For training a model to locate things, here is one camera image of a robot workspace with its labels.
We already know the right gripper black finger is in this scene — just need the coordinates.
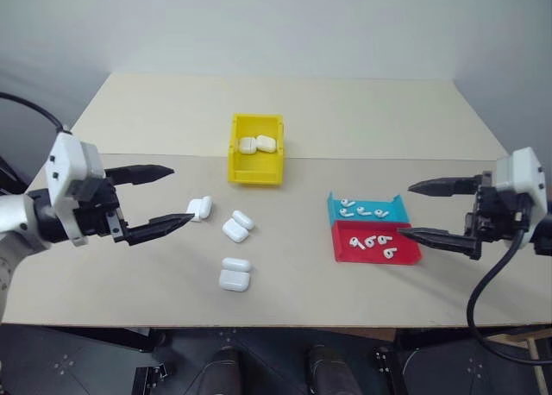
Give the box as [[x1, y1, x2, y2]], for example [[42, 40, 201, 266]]
[[406, 175, 484, 199], [398, 226, 484, 262]]

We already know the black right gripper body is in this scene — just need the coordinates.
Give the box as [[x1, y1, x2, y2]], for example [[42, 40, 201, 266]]
[[463, 169, 536, 252]]

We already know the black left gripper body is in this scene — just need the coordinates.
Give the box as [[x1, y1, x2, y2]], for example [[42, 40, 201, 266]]
[[71, 177, 131, 244]]

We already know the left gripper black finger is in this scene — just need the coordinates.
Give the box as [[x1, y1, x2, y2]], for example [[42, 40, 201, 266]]
[[105, 164, 175, 186], [124, 212, 196, 247]]

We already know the yellow plastic bin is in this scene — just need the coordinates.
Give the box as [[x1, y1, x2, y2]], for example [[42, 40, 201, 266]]
[[226, 112, 287, 185]]

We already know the red plastic tray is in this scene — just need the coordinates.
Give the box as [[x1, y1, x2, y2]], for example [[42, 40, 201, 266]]
[[330, 220, 423, 267]]

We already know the blue plastic tray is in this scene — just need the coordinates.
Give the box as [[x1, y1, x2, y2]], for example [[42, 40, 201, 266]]
[[325, 190, 411, 225]]

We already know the dark brown rounded shape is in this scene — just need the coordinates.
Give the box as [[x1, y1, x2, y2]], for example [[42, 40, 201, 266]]
[[303, 343, 360, 395], [194, 344, 243, 395]]

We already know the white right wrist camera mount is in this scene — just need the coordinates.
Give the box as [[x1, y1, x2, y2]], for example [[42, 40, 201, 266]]
[[494, 147, 551, 224]]

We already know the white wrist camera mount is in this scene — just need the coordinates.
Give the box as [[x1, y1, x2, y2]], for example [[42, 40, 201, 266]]
[[494, 147, 551, 224], [44, 131, 107, 247]]

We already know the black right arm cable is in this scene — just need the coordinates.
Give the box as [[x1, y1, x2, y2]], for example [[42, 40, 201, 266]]
[[467, 229, 552, 364]]

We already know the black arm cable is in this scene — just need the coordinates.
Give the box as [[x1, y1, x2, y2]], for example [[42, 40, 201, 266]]
[[0, 91, 72, 134], [467, 229, 552, 364]]

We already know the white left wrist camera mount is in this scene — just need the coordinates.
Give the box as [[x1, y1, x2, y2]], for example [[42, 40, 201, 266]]
[[44, 131, 107, 247]]

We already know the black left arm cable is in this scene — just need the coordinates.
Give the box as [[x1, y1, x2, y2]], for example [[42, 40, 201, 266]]
[[0, 91, 72, 134]]

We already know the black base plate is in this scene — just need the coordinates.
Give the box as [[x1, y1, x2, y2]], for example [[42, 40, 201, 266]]
[[373, 328, 552, 395], [0, 325, 174, 395]]

